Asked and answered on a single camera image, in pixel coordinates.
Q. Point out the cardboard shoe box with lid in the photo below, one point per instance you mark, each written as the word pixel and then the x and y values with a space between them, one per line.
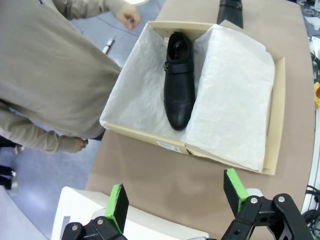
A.
pixel 150 140

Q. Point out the person's left forearm beige sleeve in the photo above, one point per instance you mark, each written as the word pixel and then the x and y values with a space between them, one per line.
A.
pixel 87 7

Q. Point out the person in beige sweater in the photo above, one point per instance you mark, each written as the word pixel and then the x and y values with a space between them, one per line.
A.
pixel 50 75

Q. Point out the person's right forearm beige sleeve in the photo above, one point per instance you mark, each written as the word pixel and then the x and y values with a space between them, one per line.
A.
pixel 37 137

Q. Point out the white plastic storage box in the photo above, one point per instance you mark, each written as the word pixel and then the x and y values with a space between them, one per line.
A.
pixel 82 205

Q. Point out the yellow emergency stop box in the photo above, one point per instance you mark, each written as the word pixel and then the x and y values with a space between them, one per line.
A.
pixel 317 96

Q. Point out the white barcode label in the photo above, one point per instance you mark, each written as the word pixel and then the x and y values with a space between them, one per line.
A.
pixel 168 146

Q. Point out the person's right hand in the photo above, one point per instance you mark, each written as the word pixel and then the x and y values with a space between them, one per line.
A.
pixel 80 145

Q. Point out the person's left hand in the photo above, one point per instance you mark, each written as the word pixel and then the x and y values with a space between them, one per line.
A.
pixel 130 16

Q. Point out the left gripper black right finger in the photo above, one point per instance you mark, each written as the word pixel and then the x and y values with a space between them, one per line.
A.
pixel 265 220

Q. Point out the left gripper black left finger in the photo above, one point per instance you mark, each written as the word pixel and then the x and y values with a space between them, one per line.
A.
pixel 117 207

